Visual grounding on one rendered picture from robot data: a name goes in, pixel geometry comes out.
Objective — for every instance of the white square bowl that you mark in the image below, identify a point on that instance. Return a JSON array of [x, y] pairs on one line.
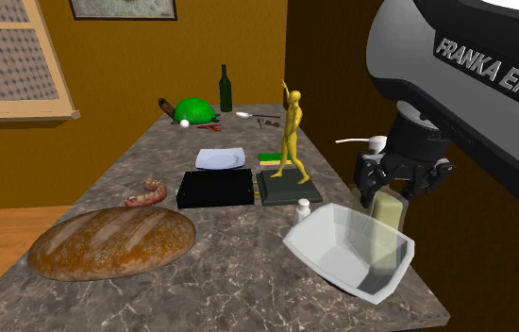
[[333, 232]]

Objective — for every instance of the small white ball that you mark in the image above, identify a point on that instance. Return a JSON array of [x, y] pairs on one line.
[[184, 123]]

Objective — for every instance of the brown bread loaf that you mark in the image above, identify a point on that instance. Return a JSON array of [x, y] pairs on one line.
[[112, 243]]

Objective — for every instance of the small white shaker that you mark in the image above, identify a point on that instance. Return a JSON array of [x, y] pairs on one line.
[[302, 211]]

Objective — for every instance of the silver spoon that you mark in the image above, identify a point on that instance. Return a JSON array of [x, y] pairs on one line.
[[243, 115]]

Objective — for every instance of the green and yellow sponge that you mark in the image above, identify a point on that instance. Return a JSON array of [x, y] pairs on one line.
[[269, 159]]

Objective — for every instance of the black box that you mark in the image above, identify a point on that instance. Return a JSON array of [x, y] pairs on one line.
[[215, 188]]

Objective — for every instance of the white square plate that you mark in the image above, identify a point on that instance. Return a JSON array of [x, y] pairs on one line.
[[220, 159]]

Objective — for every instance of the yellow figure on dark base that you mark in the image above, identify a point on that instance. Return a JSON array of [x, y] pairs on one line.
[[292, 120]]

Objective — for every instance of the small dark wrench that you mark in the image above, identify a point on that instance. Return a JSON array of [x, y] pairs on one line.
[[271, 123]]

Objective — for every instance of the pink dentures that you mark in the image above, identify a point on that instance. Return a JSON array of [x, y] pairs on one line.
[[159, 189]]

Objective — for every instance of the small red tool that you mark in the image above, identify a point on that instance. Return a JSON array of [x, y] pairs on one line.
[[210, 128]]

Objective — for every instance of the green dome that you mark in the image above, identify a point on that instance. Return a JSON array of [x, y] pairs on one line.
[[194, 111]]

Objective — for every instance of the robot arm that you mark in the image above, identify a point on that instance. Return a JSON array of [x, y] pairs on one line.
[[425, 50]]

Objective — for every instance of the dark green bottle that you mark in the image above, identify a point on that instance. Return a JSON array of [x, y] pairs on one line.
[[225, 94]]

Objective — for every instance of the window with wooden frame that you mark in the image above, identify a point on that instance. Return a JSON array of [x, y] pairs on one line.
[[6, 59]]

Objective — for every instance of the pale soap dispenser bottle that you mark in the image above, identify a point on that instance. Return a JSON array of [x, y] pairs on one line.
[[386, 209]]

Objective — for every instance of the dark framed wall picture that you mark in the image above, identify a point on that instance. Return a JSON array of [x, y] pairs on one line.
[[121, 8]]

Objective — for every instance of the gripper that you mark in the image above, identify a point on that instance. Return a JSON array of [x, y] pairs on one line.
[[407, 168]]

